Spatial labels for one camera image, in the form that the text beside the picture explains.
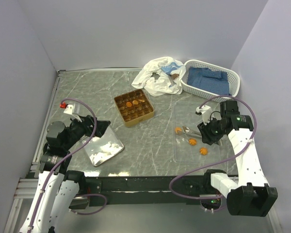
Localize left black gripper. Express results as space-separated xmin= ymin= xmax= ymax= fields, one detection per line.
xmin=63 ymin=113 xmax=110 ymax=150

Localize metal tongs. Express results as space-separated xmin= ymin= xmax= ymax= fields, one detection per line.
xmin=182 ymin=126 xmax=202 ymax=138

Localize swirl orange cookie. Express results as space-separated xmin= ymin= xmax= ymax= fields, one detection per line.
xmin=199 ymin=147 xmax=208 ymax=155
xmin=175 ymin=127 xmax=182 ymax=134
xmin=188 ymin=138 xmax=197 ymax=146

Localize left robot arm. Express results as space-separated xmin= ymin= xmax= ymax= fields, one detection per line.
xmin=19 ymin=115 xmax=110 ymax=233

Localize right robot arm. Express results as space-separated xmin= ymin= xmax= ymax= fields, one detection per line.
xmin=196 ymin=100 xmax=278 ymax=217

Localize clear plastic tray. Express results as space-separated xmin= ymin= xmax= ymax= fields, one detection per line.
xmin=172 ymin=101 xmax=223 ymax=166

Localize silver tin lid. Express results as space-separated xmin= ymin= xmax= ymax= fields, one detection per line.
xmin=82 ymin=126 xmax=124 ymax=167

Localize blue folded cloth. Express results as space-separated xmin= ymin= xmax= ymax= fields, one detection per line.
xmin=187 ymin=67 xmax=230 ymax=96

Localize white laundry basket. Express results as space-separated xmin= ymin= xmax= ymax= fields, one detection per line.
xmin=180 ymin=60 xmax=241 ymax=102

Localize gold cookie tin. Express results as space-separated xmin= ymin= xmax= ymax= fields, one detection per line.
xmin=114 ymin=89 xmax=154 ymax=127

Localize white crumpled shirt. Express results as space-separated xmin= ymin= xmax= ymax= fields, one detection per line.
xmin=131 ymin=56 xmax=186 ymax=97

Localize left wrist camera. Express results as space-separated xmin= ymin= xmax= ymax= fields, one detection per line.
xmin=60 ymin=102 xmax=81 ymax=117

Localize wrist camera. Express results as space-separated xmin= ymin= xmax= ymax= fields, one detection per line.
xmin=60 ymin=102 xmax=81 ymax=117
xmin=196 ymin=105 xmax=212 ymax=125

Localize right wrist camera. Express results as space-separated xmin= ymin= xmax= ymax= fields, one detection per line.
xmin=196 ymin=105 xmax=212 ymax=125

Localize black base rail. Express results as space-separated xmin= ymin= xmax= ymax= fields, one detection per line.
xmin=67 ymin=176 xmax=231 ymax=209

